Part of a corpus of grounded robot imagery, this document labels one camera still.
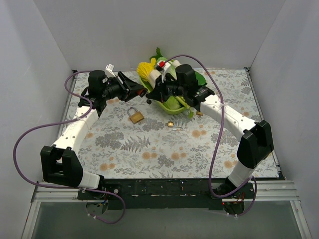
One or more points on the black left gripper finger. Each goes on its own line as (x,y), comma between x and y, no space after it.
(128,83)
(132,94)

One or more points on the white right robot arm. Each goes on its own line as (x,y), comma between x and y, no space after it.
(255,138)

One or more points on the floral patterned table mat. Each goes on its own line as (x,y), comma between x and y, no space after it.
(116,148)

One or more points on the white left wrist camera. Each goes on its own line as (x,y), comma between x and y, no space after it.
(109,71)

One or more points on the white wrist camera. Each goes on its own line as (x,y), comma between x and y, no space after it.
(109,71)
(163,67)

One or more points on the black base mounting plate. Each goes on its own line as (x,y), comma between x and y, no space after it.
(161,193)

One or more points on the small brass padlock open shackle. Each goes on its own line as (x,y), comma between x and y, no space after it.
(174,127)

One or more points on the large brass padlock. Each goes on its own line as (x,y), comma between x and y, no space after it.
(134,115)

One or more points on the green round cabbage toy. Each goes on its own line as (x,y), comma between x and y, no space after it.
(172,108)

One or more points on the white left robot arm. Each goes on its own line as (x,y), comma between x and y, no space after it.
(60,163)

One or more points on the aluminium frame rail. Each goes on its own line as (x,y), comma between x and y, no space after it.
(264,190)

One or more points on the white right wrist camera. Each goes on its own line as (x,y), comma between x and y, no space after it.
(163,67)

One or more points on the orange black padlock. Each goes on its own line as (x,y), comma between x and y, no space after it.
(143,92)

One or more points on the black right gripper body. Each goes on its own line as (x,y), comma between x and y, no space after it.
(163,86)

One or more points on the green plastic tray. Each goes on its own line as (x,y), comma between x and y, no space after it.
(147,85)

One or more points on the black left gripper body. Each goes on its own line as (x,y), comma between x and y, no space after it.
(124,85)

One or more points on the napa cabbage toy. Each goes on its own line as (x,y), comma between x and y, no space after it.
(171,71)

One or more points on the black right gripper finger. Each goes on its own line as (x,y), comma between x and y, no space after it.
(172,101)
(156,93)

